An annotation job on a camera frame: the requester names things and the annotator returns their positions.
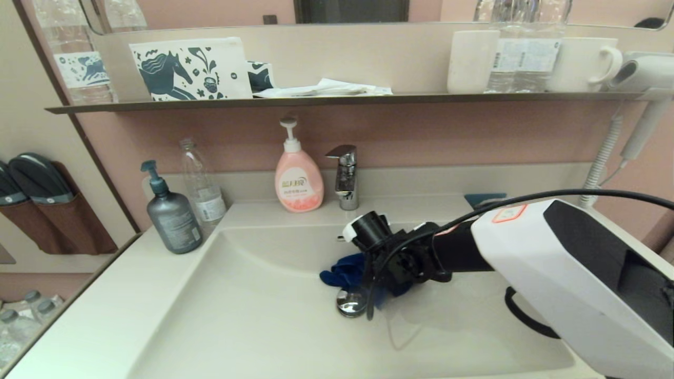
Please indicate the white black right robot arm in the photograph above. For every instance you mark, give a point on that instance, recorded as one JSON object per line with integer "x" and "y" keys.
{"x": 526, "y": 263}

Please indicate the chrome sink drain stopper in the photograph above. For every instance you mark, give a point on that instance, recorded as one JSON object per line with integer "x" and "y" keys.
{"x": 350, "y": 306}

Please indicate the blue soap tray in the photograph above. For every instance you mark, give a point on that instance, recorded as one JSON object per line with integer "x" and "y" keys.
{"x": 476, "y": 200}

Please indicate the pink hand soap pump bottle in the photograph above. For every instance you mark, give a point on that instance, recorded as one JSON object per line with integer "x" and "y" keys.
{"x": 299, "y": 184}

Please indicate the small dark print pouch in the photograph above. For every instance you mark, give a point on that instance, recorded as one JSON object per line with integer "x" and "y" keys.
{"x": 260, "y": 77}

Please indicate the grey pump bottle teal pump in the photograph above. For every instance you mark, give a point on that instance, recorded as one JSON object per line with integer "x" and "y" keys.
{"x": 174, "y": 222}

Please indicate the grey slipper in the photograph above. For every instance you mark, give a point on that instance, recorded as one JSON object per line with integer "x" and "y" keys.
{"x": 10, "y": 188}
{"x": 41, "y": 180}

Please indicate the wall mirror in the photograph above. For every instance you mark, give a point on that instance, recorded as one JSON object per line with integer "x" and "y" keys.
{"x": 210, "y": 11}

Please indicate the water bottle horse print label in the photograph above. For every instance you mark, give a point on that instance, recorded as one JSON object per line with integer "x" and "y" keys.
{"x": 87, "y": 73}

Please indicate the clear capped water bottle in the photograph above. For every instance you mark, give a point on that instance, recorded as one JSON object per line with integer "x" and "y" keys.
{"x": 48, "y": 306}
{"x": 10, "y": 327}
{"x": 32, "y": 297}

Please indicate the empty clear plastic bottle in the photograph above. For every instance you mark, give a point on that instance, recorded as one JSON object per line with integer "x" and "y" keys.
{"x": 202, "y": 178}

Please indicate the white plastic wrapped packets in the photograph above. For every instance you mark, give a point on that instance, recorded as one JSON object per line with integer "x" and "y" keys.
{"x": 329, "y": 88}

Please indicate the chrome faucet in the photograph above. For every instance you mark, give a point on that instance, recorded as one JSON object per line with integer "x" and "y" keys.
{"x": 347, "y": 184}

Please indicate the brown slipper bag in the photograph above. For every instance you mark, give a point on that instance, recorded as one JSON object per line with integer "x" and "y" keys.
{"x": 29, "y": 228}
{"x": 78, "y": 225}

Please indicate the clear labelled water bottle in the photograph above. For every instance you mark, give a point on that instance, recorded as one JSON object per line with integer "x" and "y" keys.
{"x": 508, "y": 59}
{"x": 543, "y": 59}

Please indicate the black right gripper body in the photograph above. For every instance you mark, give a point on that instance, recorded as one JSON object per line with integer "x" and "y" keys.
{"x": 405, "y": 263}

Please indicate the white ceramic sink basin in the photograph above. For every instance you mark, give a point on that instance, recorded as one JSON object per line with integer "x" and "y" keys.
{"x": 237, "y": 316}

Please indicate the grey metal wall shelf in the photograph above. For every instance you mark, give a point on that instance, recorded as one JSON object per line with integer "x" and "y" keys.
{"x": 316, "y": 101}

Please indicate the large white horse print pouch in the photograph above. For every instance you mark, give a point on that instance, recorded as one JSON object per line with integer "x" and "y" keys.
{"x": 238, "y": 80}

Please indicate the white hair dryer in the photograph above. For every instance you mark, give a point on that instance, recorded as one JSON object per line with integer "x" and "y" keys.
{"x": 648, "y": 70}

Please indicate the dark blue towel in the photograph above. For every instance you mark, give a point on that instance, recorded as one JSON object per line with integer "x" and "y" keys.
{"x": 342, "y": 273}

